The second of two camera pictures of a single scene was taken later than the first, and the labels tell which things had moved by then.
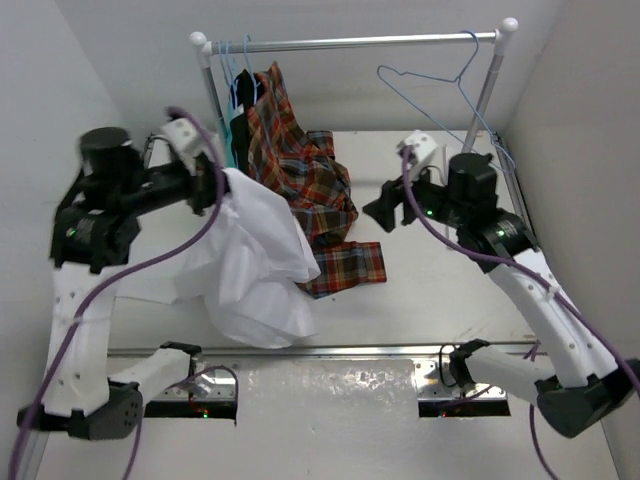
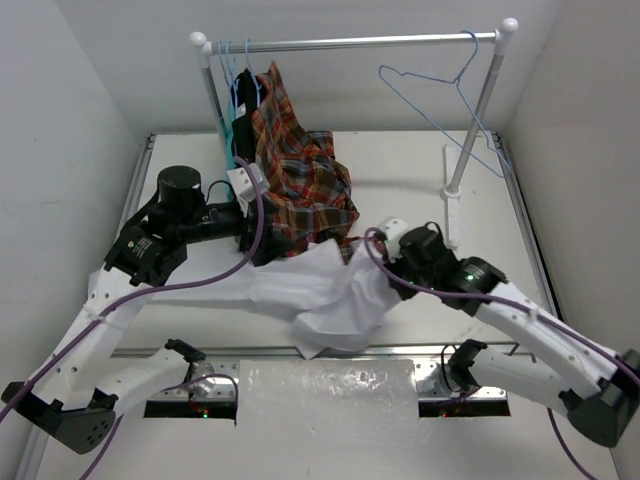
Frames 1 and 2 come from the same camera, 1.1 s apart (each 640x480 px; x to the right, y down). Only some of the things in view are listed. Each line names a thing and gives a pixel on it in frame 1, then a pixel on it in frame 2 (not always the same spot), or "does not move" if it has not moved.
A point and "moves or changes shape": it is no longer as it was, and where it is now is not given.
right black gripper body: [431, 197] to [404, 270]
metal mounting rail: [336, 374] does not move
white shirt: [244, 265] moves or changes shape
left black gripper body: [204, 186] to [257, 240]
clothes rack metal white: [506, 31] does not move
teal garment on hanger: [227, 135] does not move
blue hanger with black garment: [230, 67] does not move
